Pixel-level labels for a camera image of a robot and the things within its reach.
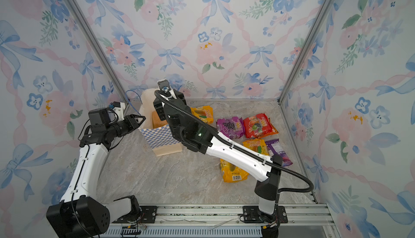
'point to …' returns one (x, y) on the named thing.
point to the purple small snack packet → (274, 148)
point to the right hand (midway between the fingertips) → (168, 92)
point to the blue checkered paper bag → (156, 132)
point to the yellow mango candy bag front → (232, 173)
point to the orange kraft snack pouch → (156, 121)
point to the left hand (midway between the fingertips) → (143, 118)
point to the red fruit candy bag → (259, 126)
